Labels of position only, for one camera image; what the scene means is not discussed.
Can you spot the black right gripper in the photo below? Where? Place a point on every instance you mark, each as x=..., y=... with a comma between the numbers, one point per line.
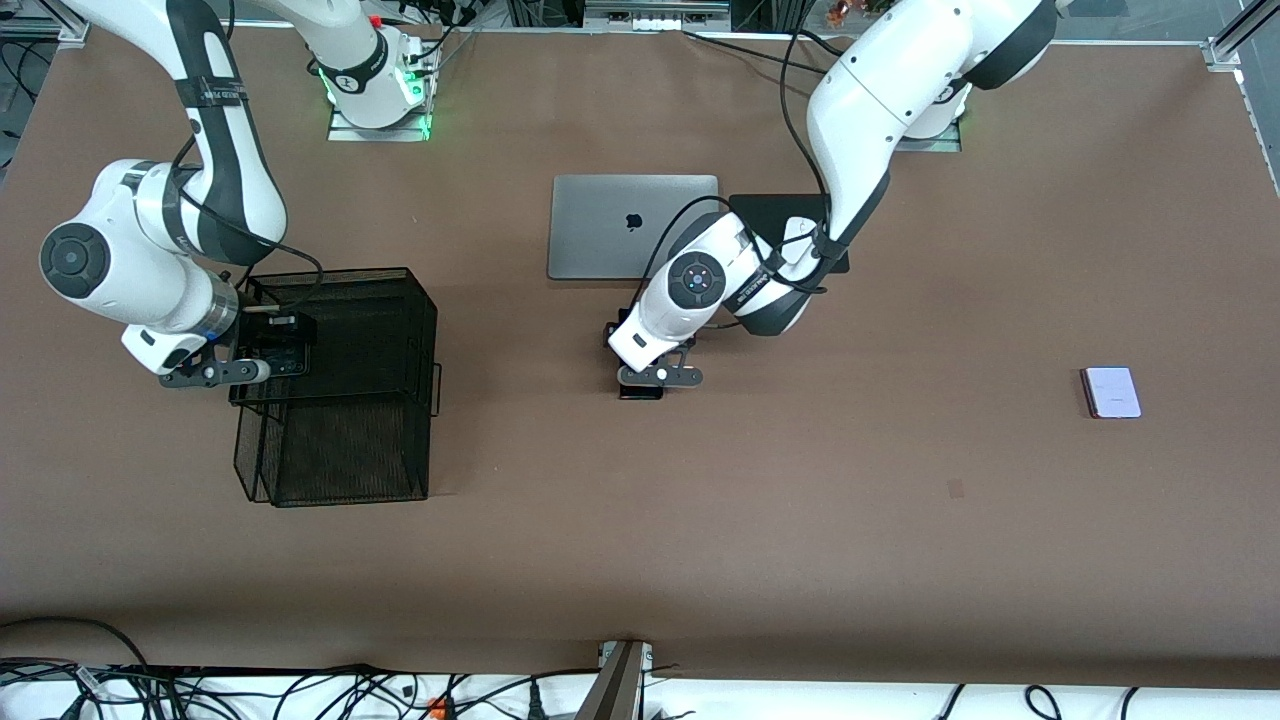
x=270, y=341

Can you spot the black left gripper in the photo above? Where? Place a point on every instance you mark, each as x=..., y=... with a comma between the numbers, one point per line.
x=640, y=391

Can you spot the small black flip phone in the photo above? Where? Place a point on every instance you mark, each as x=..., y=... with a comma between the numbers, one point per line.
x=290, y=362

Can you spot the long black smartphone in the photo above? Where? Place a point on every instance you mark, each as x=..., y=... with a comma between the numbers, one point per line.
x=640, y=393

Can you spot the lavender flip phone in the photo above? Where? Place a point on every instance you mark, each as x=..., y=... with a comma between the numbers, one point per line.
x=1113, y=393

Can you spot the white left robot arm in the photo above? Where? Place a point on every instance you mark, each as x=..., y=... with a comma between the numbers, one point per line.
x=870, y=100

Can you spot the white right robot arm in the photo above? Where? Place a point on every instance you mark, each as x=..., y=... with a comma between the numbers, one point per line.
x=150, y=290

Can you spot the black mouse pad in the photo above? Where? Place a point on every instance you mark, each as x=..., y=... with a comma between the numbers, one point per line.
x=770, y=212

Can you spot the silver closed laptop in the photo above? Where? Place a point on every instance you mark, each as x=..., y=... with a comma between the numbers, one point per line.
x=590, y=220

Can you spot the grey power strip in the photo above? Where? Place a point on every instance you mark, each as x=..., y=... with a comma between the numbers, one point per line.
x=655, y=22

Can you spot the black power strip bar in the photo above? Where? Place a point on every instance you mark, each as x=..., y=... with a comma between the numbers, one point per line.
x=250, y=670

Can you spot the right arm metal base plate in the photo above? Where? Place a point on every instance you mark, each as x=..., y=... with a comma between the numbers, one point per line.
x=345, y=135

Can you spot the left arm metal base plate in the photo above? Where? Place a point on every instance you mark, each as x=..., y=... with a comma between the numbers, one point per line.
x=940, y=146

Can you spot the grey metal camera mount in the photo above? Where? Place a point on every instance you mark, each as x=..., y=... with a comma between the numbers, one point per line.
x=620, y=690

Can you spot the aluminium frame bar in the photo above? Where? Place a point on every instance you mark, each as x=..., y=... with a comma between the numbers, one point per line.
x=1222, y=52
x=70, y=32

